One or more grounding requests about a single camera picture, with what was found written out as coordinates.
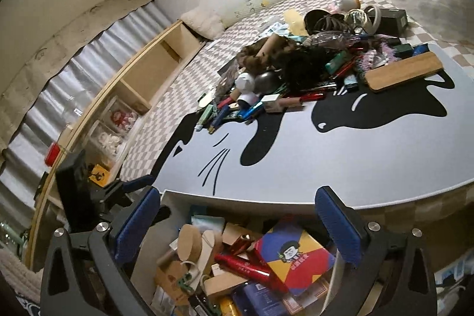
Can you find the engraved wooden disc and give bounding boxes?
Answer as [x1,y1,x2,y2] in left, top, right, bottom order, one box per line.
[154,259,193,304]

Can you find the clear glitter plastic wrap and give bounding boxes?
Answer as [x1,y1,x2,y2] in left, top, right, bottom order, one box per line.
[307,31,361,50]

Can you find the white blue medicine packets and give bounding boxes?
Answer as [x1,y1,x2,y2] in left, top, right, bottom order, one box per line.
[265,22,289,37]

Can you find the pink patterned box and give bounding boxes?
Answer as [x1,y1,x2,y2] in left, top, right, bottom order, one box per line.
[285,277,330,313]

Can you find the small yellow box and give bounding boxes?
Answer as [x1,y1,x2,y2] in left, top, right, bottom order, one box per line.
[88,164,111,188]

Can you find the small red box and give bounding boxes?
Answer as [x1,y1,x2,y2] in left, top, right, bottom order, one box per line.
[45,143,60,166]

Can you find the clear white flower display box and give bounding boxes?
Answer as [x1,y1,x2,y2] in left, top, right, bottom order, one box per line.
[89,125,124,157]

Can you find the round wooden disc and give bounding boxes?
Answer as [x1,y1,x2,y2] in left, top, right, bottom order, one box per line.
[177,224,203,264]

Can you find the colourful patterned box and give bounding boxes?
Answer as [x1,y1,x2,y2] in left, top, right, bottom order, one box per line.
[255,223,336,296]

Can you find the person's left forearm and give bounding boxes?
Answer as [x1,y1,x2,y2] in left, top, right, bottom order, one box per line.
[0,249,43,298]

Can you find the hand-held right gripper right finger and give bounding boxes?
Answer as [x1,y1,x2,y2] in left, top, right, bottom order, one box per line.
[314,186,438,316]

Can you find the small white box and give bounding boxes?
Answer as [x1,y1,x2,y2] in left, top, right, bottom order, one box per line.
[262,95,283,114]

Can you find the metallic blue lighter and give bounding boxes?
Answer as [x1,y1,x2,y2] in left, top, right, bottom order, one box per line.
[238,102,264,121]

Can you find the fluffy white pillow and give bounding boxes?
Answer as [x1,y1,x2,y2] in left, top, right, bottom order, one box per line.
[180,7,225,40]

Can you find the black cable bundle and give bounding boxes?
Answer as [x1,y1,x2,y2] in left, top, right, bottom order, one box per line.
[321,15,350,33]

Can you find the brown feather boa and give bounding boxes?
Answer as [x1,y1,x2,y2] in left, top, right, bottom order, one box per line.
[237,38,297,74]

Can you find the kraft cardboard box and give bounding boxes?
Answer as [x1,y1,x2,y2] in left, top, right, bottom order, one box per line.
[203,273,243,299]

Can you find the clear doll display box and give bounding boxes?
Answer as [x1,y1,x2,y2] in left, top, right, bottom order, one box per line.
[105,105,143,135]

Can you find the dark grey ball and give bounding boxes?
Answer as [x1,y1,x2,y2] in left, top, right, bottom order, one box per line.
[254,71,281,94]

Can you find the cardboard tube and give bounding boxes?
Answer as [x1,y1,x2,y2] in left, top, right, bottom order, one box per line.
[259,35,287,59]

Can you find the green lighter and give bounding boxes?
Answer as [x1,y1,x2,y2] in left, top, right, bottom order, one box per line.
[325,51,349,74]

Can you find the pale teal packet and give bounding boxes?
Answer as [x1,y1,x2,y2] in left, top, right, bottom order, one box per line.
[190,214,226,239]

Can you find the wooden bedside shelf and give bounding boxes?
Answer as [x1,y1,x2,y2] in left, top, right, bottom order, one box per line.
[28,20,204,270]

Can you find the red lighter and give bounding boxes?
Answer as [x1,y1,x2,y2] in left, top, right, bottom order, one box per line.
[333,60,356,80]

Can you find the wooden board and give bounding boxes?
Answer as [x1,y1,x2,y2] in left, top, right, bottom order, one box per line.
[365,51,444,94]

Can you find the grey curtain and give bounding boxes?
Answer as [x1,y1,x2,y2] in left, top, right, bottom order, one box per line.
[0,1,174,228]

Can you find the yellow plastic bottle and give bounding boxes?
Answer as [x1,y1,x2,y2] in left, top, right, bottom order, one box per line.
[284,9,310,37]

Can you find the white tape roll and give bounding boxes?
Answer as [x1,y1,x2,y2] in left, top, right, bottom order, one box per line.
[361,4,383,35]

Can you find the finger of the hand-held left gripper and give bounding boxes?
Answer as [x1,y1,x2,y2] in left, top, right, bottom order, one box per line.
[97,180,128,203]
[120,174,157,193]

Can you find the green binder clip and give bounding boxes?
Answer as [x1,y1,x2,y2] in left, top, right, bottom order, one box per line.
[177,272,196,294]

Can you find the person's patterned dark clothing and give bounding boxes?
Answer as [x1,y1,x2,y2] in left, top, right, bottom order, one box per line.
[15,296,43,316]

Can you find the white cardboard box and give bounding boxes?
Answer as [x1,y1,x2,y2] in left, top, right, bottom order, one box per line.
[129,189,358,316]

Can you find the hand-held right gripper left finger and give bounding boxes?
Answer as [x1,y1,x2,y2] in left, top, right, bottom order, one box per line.
[40,186,162,316]

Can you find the black cardboard box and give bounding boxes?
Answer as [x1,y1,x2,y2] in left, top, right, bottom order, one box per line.
[379,8,409,38]

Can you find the cream wooden stick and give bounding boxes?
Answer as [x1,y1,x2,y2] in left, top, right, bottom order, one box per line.
[201,228,224,277]

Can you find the beige printed curtain valance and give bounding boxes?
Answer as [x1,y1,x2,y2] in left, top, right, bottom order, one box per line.
[0,0,156,154]

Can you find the dark blue packet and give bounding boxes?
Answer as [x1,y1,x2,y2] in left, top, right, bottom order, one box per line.
[231,282,295,316]

